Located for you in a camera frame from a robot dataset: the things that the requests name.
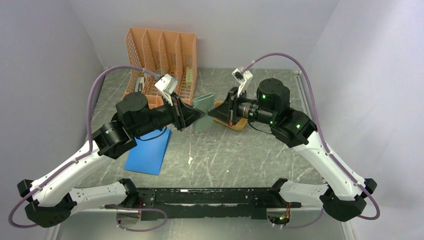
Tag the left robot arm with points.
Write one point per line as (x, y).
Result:
(56, 196)

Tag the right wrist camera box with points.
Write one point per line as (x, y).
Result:
(243, 78)

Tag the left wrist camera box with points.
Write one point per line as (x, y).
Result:
(166, 85)

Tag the yellow oval tray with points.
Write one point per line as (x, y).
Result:
(237, 123)

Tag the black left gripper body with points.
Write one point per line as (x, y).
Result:
(166, 115)

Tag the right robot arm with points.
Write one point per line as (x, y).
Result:
(344, 194)

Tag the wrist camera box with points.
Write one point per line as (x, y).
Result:
(243, 78)
(166, 85)

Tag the white grey utility knife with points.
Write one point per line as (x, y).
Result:
(139, 84)

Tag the aluminium table edge rail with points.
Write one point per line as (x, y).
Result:
(305, 96)

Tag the orange plastic file organizer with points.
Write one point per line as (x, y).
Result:
(165, 52)

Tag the pale green eraser block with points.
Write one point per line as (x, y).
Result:
(188, 76)

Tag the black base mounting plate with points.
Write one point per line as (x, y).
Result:
(190, 203)

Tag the aluminium front frame rail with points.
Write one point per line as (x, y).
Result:
(306, 223)

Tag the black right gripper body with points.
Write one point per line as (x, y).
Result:
(243, 107)

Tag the blue notebook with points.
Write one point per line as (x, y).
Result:
(148, 154)

